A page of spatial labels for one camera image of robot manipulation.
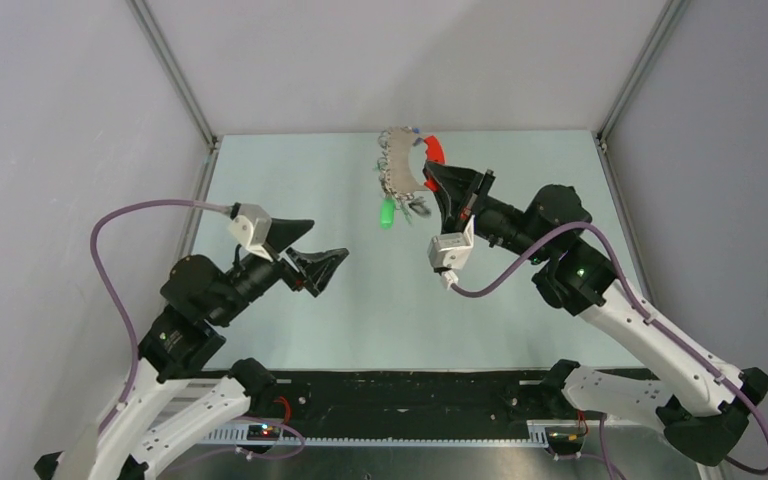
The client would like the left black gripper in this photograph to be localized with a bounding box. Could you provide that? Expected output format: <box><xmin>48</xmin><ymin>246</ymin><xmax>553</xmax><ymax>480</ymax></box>
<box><xmin>211</xmin><ymin>218</ymin><xmax>349</xmax><ymax>325</ymax></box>

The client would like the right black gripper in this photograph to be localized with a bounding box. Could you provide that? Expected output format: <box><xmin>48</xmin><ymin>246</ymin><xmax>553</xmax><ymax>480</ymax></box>
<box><xmin>425</xmin><ymin>159</ymin><xmax>551</xmax><ymax>264</ymax></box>

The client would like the green key tag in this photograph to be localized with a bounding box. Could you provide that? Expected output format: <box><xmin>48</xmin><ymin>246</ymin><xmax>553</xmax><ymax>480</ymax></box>
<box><xmin>379</xmin><ymin>198</ymin><xmax>397</xmax><ymax>230</ymax></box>

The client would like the metal key holder red handle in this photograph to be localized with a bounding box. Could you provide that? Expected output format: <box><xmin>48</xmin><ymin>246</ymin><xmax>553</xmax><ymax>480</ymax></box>
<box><xmin>376</xmin><ymin>127</ymin><xmax>446</xmax><ymax>204</ymax></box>

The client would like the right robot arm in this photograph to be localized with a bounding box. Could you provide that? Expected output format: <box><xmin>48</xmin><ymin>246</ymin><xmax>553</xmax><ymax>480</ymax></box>
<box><xmin>423</xmin><ymin>161</ymin><xmax>768</xmax><ymax>466</ymax></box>

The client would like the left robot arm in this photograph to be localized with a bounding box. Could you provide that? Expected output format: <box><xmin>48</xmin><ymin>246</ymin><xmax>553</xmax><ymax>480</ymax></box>
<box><xmin>34</xmin><ymin>211</ymin><xmax>349</xmax><ymax>479</ymax></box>

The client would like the left controller board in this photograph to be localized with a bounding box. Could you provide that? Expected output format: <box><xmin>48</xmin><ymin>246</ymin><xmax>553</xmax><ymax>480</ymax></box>
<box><xmin>246</xmin><ymin>423</ymin><xmax>282</xmax><ymax>442</ymax></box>

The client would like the controller board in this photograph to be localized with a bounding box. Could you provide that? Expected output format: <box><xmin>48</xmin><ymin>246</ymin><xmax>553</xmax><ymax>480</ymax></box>
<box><xmin>546</xmin><ymin>431</ymin><xmax>586</xmax><ymax>460</ymax></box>
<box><xmin>246</xmin><ymin>423</ymin><xmax>282</xmax><ymax>442</ymax></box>

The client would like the right controller board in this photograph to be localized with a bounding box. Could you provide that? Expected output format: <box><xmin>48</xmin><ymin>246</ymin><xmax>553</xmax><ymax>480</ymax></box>
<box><xmin>546</xmin><ymin>431</ymin><xmax>586</xmax><ymax>460</ymax></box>

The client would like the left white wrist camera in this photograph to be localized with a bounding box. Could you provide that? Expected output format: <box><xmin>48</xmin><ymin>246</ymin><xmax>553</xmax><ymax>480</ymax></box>
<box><xmin>228</xmin><ymin>203</ymin><xmax>273</xmax><ymax>261</ymax></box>

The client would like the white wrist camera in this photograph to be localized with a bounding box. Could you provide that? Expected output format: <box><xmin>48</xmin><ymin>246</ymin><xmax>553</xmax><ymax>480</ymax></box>
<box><xmin>427</xmin><ymin>216</ymin><xmax>475</xmax><ymax>290</ymax></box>
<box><xmin>228</xmin><ymin>203</ymin><xmax>273</xmax><ymax>261</ymax></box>

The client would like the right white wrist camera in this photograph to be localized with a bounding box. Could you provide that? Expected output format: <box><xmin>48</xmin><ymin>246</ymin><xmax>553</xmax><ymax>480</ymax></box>
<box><xmin>427</xmin><ymin>216</ymin><xmax>475</xmax><ymax>290</ymax></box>

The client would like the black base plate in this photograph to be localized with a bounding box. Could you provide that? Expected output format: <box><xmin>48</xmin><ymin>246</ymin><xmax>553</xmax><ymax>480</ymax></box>
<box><xmin>247</xmin><ymin>370</ymin><xmax>580</xmax><ymax>442</ymax></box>

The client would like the left aluminium frame post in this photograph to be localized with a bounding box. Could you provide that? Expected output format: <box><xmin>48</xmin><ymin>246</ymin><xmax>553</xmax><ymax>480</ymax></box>
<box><xmin>126</xmin><ymin>0</ymin><xmax>218</xmax><ymax>152</ymax></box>

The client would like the aluminium frame post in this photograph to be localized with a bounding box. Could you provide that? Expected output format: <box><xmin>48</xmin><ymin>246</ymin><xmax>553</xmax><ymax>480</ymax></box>
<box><xmin>595</xmin><ymin>0</ymin><xmax>691</xmax><ymax>153</ymax></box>
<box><xmin>126</xmin><ymin>0</ymin><xmax>218</xmax><ymax>152</ymax></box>

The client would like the slotted cable duct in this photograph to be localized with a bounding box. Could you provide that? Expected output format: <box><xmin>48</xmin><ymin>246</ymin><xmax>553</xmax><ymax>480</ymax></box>
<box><xmin>195</xmin><ymin>423</ymin><xmax>551</xmax><ymax>450</ymax></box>

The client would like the right aluminium frame post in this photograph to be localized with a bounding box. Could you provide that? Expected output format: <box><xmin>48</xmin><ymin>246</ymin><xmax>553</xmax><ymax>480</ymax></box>
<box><xmin>595</xmin><ymin>0</ymin><xmax>691</xmax><ymax>153</ymax></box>

